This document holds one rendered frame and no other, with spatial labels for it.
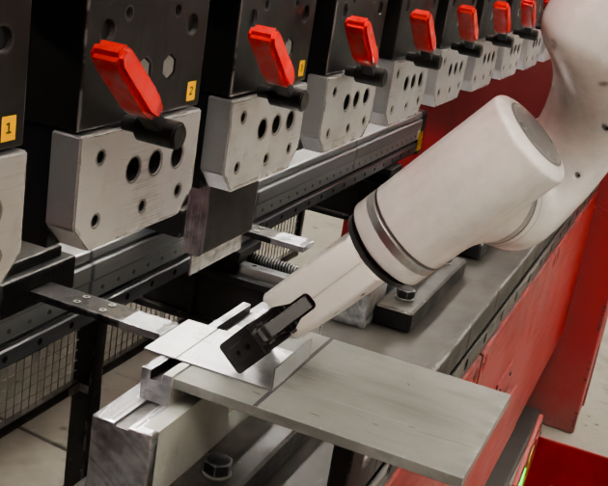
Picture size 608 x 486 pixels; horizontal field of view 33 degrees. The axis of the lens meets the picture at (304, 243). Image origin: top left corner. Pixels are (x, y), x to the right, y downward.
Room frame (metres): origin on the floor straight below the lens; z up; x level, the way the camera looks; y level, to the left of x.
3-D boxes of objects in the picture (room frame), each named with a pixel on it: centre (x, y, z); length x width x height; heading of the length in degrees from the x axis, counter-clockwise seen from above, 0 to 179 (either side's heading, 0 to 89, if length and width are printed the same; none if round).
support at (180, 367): (0.86, 0.07, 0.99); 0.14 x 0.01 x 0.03; 160
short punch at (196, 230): (0.89, 0.08, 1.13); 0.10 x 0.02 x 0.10; 160
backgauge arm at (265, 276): (1.58, 0.22, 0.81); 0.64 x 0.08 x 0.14; 70
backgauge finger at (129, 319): (0.93, 0.24, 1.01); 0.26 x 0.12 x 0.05; 70
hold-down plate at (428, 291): (1.43, -0.19, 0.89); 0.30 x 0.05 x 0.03; 160
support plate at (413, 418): (0.83, -0.06, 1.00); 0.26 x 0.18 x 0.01; 70
